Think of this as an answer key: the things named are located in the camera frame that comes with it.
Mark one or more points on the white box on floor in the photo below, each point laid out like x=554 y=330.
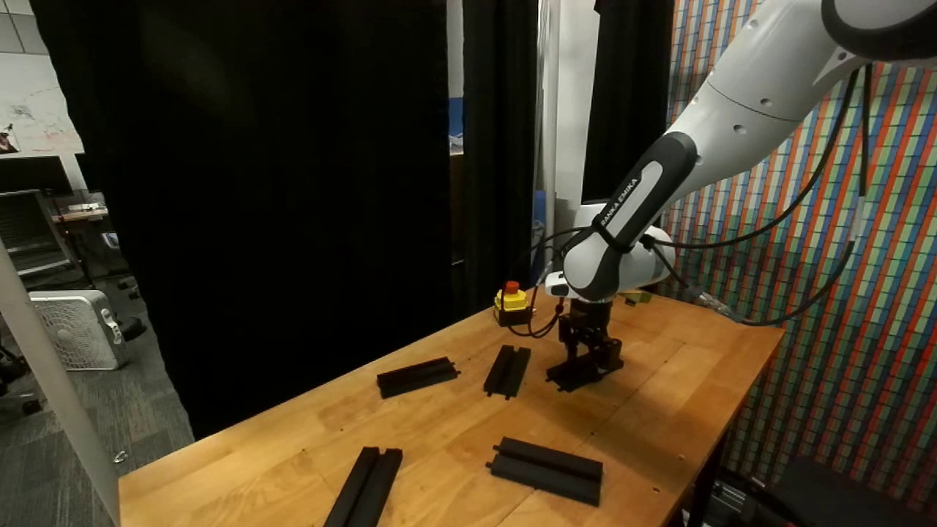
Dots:
x=81 y=325

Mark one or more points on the black curtain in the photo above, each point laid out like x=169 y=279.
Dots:
x=276 y=172

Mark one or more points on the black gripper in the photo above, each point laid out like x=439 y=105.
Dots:
x=591 y=322

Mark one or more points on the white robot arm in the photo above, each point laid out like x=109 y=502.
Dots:
x=764 y=84

